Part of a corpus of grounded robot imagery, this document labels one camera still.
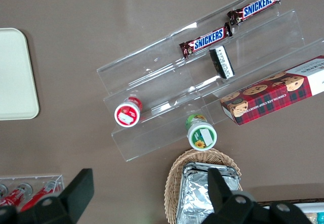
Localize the green lid snack cup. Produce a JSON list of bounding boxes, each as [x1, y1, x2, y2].
[[184, 114, 218, 151]]

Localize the clear acrylic stepped display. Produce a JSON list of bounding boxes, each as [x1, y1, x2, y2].
[[96, 0, 324, 162]]

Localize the red tartan cookie box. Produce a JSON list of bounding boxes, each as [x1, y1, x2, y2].
[[219, 55, 324, 126]]

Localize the beige plastic tray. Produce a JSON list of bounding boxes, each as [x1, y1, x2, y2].
[[0, 27, 40, 121]]

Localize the Snickers chocolate bar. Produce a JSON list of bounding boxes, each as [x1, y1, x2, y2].
[[179, 22, 233, 59], [226, 0, 281, 26]]

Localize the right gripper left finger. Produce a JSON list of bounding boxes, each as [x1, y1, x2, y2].
[[17, 168, 95, 224]]

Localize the red lid snack cup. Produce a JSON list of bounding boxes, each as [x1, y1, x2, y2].
[[113, 96, 143, 128]]

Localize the red cola bottle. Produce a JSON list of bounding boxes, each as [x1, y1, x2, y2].
[[0, 183, 33, 207], [20, 180, 62, 212]]

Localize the stacked aluminium foil trays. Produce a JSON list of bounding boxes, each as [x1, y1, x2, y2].
[[176, 161, 242, 224]]

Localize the light wicker basket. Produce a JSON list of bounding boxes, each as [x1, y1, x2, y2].
[[164, 148, 243, 224]]

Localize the clear acrylic bottle rack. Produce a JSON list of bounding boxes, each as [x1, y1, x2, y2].
[[0, 174, 64, 211]]

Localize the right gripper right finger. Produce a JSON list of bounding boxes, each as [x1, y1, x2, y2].
[[199, 168, 269, 224]]

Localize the black snack pack white label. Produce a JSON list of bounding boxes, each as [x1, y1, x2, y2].
[[209, 44, 235, 80]]

